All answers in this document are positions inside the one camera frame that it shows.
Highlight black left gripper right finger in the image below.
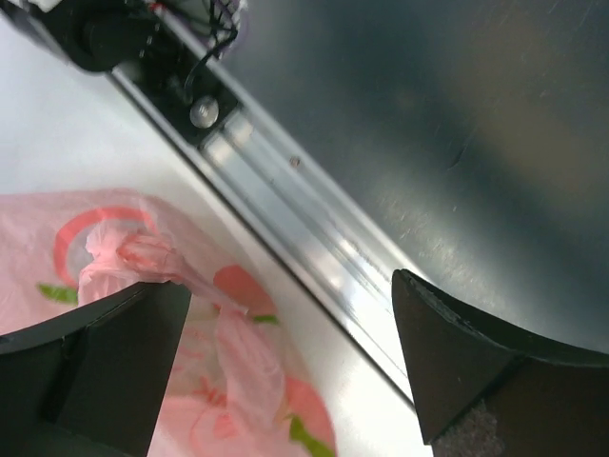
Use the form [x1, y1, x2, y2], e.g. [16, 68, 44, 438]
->
[392, 269, 608, 456]

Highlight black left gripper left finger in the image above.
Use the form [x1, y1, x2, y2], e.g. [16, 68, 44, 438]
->
[1, 282, 190, 456]

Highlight pink plastic bag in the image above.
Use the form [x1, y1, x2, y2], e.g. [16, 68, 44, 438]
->
[1, 189, 337, 456]

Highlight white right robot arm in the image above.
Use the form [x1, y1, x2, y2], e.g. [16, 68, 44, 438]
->
[1, 0, 160, 73]

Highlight aluminium front rail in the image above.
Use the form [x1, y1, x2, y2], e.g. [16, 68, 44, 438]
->
[115, 1, 413, 399]

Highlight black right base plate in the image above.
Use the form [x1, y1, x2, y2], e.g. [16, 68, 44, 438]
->
[137, 42, 239, 149]

